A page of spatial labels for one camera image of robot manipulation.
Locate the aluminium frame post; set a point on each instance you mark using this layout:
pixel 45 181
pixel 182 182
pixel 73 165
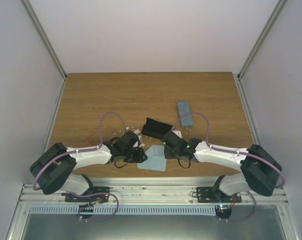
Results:
pixel 42 34
pixel 280 5

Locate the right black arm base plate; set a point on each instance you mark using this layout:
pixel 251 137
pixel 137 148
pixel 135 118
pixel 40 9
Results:
pixel 206 193

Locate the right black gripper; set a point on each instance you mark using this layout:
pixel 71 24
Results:
pixel 167 154

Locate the aluminium mounting rail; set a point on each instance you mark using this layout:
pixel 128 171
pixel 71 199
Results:
pixel 148 191

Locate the open black glasses case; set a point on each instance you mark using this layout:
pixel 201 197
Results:
pixel 155 129

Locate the grey slotted cable duct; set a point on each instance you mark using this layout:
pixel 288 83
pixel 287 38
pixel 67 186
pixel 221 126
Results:
pixel 187 210

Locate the right aluminium frame post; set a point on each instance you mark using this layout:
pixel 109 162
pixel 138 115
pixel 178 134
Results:
pixel 280 5

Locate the green glasses case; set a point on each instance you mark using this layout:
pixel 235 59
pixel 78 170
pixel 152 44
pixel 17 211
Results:
pixel 186 121

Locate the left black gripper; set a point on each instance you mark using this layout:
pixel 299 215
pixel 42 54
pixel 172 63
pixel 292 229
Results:
pixel 139 158

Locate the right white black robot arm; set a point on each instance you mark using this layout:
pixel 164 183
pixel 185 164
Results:
pixel 257 170

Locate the left aluminium frame post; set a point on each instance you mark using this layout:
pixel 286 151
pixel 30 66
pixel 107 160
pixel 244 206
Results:
pixel 42 34

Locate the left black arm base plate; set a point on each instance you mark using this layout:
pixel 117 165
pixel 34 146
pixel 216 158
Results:
pixel 95 194

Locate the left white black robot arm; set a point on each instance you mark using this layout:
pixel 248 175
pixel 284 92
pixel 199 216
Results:
pixel 53 171

